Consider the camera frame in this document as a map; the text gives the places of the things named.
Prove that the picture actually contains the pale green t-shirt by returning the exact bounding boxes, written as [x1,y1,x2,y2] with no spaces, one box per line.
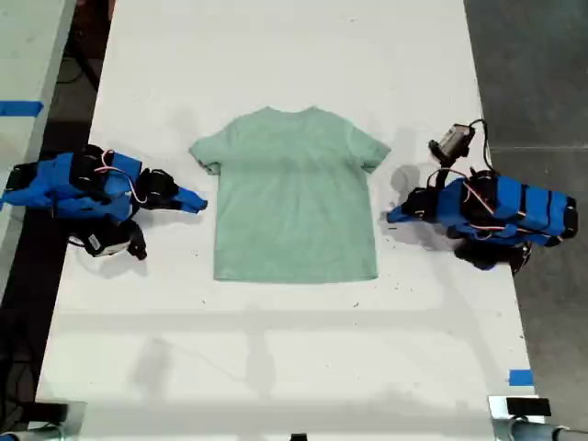
[188,105,392,284]

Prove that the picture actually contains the long blue tape strip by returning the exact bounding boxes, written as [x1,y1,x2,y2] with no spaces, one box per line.
[0,99,45,118]

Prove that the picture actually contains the pale side table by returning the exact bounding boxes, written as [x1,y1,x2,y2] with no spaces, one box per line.
[0,0,78,295]

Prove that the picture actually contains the short blue tape strip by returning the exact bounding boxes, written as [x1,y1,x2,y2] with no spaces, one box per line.
[508,368,536,388]

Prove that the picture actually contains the metal table clamp black pad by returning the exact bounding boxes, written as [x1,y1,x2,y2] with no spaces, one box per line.
[487,393,553,441]
[32,399,88,441]

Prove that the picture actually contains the black camera box with label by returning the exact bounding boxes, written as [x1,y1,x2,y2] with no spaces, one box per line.
[428,122,477,160]
[84,224,134,258]

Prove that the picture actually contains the black floor cables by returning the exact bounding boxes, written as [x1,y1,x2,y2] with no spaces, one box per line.
[0,316,42,417]

